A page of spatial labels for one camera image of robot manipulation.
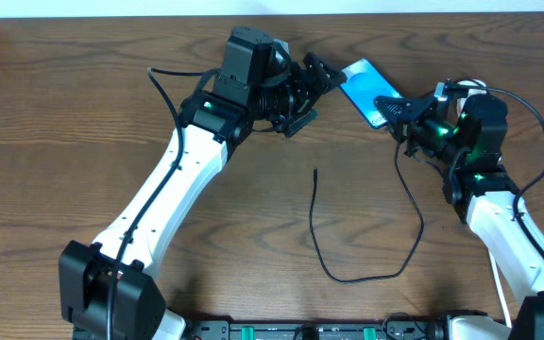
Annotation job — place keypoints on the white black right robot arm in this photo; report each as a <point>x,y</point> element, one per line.
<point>465,132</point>

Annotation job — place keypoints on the blue Galaxy smartphone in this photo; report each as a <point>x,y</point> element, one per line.
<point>363,85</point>

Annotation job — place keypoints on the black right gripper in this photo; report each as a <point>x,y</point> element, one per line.
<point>419,123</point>

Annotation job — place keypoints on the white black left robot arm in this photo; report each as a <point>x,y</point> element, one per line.
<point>108,288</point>

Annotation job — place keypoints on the white power strip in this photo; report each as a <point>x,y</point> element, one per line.
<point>473,86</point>

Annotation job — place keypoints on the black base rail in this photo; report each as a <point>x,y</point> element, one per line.
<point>399,328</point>

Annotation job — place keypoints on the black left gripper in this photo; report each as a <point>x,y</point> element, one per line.
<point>297,94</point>

